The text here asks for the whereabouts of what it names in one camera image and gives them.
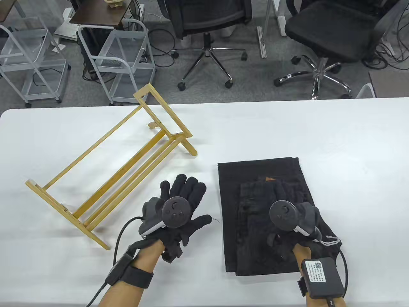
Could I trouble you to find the grey metal mesh cart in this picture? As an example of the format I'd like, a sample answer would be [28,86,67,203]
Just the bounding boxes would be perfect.
[0,16,71,107]
[78,19,156,106]

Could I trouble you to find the person's left hand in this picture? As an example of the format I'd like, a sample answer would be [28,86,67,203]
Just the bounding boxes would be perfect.
[129,174,212,264]

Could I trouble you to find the black glove cable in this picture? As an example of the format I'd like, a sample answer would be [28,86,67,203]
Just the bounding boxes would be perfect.
[86,217,143,307]
[325,248,349,307]

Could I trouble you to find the white flat boxes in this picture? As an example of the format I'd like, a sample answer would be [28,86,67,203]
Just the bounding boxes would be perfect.
[54,8,84,41]

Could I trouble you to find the white desk leg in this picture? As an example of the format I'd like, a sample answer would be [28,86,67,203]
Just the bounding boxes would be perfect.
[257,0,288,59]

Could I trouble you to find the black floor cable loop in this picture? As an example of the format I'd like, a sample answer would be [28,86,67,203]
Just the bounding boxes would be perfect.
[146,26,179,68]

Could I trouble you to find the black wide office chair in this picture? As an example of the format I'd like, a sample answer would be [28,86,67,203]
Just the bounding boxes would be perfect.
[274,0,409,100]

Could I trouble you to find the wooden book rack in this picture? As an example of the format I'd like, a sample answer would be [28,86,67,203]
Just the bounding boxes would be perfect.
[25,83,197,250]

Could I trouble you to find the brown tabletop edge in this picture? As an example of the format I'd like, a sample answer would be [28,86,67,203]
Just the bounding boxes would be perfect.
[0,0,17,23]

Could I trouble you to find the bundle of black floor cables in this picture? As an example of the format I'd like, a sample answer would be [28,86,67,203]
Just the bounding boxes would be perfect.
[363,30,409,70]

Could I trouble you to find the person's right hand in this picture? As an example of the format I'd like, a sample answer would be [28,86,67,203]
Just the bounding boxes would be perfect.
[267,181,342,261]

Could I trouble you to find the black trousers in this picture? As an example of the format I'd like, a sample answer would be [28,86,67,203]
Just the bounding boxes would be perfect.
[218,157,342,277]

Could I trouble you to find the dark brown side table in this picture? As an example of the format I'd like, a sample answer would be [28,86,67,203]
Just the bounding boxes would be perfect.
[70,0,133,30]

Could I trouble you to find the black labelled wrist box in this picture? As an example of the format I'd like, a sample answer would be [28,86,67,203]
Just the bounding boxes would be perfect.
[297,257,347,300]

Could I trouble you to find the grey black hand controller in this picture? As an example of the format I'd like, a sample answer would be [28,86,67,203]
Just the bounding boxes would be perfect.
[269,200,322,242]
[138,197,189,238]

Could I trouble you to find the black strapped wrist module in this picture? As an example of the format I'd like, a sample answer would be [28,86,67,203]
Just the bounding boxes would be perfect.
[105,253,154,290]

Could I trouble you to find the person's left forearm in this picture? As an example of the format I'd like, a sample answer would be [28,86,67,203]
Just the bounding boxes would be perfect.
[96,241,165,307]

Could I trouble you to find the white rounded frame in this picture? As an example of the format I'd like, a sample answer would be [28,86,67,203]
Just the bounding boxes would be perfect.
[356,83,376,99]

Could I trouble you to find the black computer tower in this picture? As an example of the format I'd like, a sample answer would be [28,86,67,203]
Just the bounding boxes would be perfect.
[80,27,106,80]

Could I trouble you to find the person's right forearm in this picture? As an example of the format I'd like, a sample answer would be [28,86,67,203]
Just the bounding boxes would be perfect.
[292,243,347,307]

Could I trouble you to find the black mesh office chair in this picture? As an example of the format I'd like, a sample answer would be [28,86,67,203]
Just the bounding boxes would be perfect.
[166,0,253,91]

